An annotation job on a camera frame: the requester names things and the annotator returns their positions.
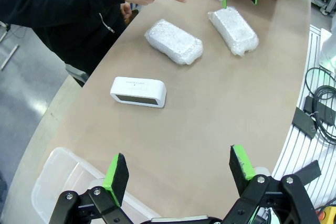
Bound black coiled cable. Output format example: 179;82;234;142
306;66;336;146

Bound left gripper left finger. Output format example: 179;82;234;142
48;152;132;224

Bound person's torso black hoodie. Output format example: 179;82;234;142
0;0;132;77

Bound white unwrapped digital clock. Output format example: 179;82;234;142
109;76;167;109

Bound person's left hand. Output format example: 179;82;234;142
120;1;132;22

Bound clear plastic storage container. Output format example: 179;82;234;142
31;146;158;224

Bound bubble-wrapped clock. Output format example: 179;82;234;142
207;6;260;57
144;18;204;65

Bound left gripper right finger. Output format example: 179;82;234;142
223;144;320;224

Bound yellow emergency stop button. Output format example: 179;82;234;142
319;204;336;224

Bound black rectangular power brick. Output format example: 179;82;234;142
303;95;336;126

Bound black flat power adapter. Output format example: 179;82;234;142
292;107;318;138

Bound white slotted aluminium frame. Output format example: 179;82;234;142
271;24;336;209

